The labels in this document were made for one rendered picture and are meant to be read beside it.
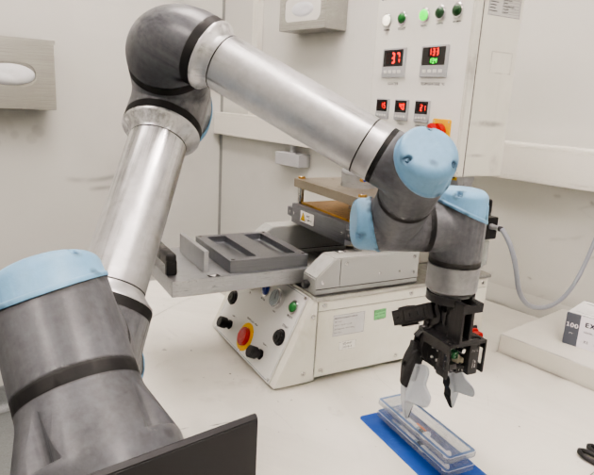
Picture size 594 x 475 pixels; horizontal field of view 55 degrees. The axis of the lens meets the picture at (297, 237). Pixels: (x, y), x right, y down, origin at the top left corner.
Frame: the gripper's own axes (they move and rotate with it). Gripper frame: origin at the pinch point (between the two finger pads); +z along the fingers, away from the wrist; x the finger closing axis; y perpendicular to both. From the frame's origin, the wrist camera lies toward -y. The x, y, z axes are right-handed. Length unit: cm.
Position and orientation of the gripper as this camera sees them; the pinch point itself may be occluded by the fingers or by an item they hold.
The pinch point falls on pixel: (426, 404)
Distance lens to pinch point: 97.2
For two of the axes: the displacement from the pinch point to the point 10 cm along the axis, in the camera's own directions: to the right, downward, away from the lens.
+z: -0.6, 9.7, 2.4
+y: 4.3, 2.4, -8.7
